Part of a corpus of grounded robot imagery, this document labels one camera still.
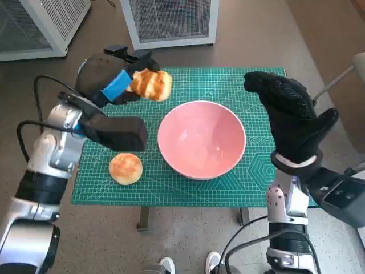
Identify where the black left hand blue tape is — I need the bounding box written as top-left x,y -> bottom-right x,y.
75,45 -> 160,108

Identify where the black knitted gloved right hand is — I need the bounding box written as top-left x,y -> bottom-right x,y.
243,71 -> 340,165

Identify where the long striped toy bread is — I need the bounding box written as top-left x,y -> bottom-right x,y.
125,68 -> 174,102

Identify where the pink bowl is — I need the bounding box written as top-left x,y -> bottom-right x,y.
157,100 -> 247,180

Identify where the round toy bread bun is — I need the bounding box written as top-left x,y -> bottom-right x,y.
109,152 -> 143,186

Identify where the white mesh cabinet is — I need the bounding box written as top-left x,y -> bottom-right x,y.
119,0 -> 220,51
0,0 -> 92,62

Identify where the grey chair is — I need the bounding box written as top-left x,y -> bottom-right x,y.
312,51 -> 365,178

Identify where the green cutting mat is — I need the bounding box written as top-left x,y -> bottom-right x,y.
70,67 -> 320,208

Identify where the metal table leg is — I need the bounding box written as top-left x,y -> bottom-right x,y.
136,207 -> 149,232
238,207 -> 252,229

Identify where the white shoe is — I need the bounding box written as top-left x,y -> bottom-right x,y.
205,251 -> 222,272
158,256 -> 176,274

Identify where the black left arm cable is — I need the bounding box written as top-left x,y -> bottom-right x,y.
16,120 -> 49,163
34,75 -> 86,126

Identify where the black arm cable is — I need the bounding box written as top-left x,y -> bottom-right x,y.
34,75 -> 86,126
16,120 -> 49,163
225,232 -> 271,274
218,215 -> 270,274

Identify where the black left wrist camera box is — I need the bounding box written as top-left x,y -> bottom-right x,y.
76,110 -> 149,152

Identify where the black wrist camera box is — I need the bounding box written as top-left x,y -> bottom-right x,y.
76,110 -> 149,152
305,168 -> 365,229

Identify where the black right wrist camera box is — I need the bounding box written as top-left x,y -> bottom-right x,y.
305,168 -> 365,229

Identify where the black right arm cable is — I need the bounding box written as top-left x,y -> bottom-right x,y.
218,215 -> 270,274
225,232 -> 271,274

